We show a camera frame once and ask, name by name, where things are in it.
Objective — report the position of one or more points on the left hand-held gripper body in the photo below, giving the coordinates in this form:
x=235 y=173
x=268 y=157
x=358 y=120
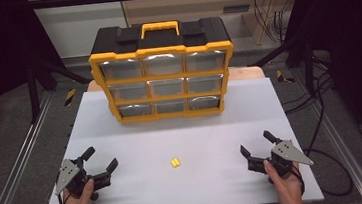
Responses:
x=70 y=174

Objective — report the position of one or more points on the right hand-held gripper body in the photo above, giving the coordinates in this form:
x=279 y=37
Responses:
x=287 y=153

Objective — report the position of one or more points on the small yellow block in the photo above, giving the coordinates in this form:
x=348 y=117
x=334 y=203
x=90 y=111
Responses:
x=177 y=162
x=173 y=163

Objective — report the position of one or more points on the clear plastic organizer drawer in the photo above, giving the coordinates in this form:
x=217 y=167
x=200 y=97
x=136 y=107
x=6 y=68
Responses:
x=206 y=61

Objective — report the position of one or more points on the yellow black organizer cabinet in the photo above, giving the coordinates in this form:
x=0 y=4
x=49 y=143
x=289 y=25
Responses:
x=159 y=40

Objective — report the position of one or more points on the person's right hand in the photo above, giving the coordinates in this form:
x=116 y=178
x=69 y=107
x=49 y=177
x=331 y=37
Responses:
x=288 y=188

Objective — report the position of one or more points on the yellow black hazard tape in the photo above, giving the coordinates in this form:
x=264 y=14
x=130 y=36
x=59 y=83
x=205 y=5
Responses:
x=280 y=76
x=70 y=97

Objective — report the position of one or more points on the wooden board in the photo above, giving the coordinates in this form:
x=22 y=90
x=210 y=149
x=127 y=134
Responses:
x=246 y=73

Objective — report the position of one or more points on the black metal stand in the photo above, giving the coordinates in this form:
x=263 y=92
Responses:
x=33 y=92
x=308 y=66

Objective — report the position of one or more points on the grid of clear drawers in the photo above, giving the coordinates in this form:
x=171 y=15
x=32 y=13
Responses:
x=163 y=65

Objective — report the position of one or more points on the white cabinet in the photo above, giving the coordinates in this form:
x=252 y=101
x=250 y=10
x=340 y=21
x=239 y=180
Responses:
x=78 y=28

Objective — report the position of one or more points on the aluminium floor rail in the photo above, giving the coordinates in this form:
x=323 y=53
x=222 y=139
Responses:
x=340 y=140
x=17 y=164

